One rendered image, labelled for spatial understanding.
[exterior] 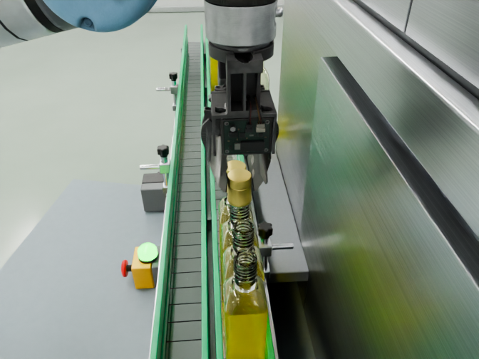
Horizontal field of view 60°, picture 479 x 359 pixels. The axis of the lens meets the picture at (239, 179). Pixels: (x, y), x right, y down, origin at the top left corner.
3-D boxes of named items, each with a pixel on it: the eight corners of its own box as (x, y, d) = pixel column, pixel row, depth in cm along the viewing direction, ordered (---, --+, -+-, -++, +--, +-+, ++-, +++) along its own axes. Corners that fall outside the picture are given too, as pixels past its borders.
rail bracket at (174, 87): (180, 112, 141) (177, 75, 133) (158, 113, 140) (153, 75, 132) (180, 107, 144) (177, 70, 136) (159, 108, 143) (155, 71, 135)
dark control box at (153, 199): (172, 211, 118) (169, 188, 113) (144, 213, 117) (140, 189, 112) (174, 194, 125) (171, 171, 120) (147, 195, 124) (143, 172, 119)
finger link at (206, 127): (197, 160, 54) (204, 99, 49) (197, 154, 56) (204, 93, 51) (232, 164, 55) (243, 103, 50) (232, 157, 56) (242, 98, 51)
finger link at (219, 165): (204, 211, 54) (212, 151, 49) (204, 184, 59) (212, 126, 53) (228, 212, 54) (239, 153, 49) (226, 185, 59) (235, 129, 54)
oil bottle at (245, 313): (264, 387, 64) (269, 299, 52) (227, 390, 64) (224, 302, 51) (259, 354, 69) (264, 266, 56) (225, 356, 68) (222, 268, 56)
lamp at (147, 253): (157, 263, 92) (155, 253, 91) (137, 264, 92) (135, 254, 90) (159, 248, 96) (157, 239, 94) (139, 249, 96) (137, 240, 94)
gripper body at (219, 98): (210, 161, 47) (206, 58, 40) (209, 125, 54) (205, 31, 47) (276, 159, 48) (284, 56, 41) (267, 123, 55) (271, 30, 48)
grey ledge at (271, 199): (305, 301, 89) (310, 265, 82) (264, 304, 88) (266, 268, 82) (256, 105, 165) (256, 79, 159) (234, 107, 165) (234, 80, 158)
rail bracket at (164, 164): (173, 196, 103) (167, 151, 96) (143, 198, 103) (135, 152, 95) (174, 186, 107) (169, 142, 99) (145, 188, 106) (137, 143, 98)
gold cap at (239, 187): (252, 206, 59) (253, 181, 56) (227, 207, 59) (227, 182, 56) (250, 191, 62) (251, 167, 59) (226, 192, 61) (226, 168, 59)
